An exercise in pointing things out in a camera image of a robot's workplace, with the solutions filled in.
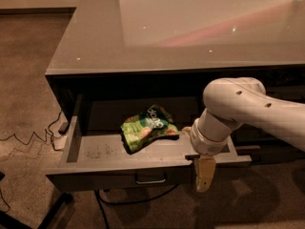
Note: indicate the grey drawer cabinet counter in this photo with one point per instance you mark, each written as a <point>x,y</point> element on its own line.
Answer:
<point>141,49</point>

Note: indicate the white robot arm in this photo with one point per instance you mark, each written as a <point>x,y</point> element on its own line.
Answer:
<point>231,103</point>

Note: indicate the black power adapter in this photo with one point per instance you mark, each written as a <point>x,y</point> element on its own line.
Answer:
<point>63,128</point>

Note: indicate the green snack bag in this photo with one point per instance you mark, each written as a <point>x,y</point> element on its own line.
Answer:
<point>141,130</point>

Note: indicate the black stand leg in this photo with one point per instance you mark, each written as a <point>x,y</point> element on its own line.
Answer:
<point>30,202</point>

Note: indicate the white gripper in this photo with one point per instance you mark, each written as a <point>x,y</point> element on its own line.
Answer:
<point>203,143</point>

